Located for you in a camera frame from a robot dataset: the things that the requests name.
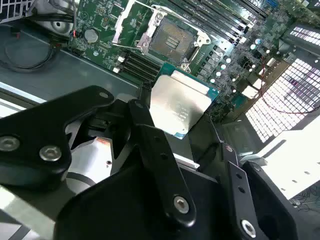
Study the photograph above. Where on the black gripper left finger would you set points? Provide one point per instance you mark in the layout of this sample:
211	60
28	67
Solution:
37	125

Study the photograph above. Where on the metal socket cover frame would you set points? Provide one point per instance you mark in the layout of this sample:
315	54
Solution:
121	27

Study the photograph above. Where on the silver CPU green edge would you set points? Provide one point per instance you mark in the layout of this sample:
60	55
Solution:
180	100

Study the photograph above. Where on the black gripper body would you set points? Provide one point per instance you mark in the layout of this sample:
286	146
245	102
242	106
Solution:
112	212

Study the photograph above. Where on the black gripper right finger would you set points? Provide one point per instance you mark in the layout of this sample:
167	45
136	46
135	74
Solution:
237	187

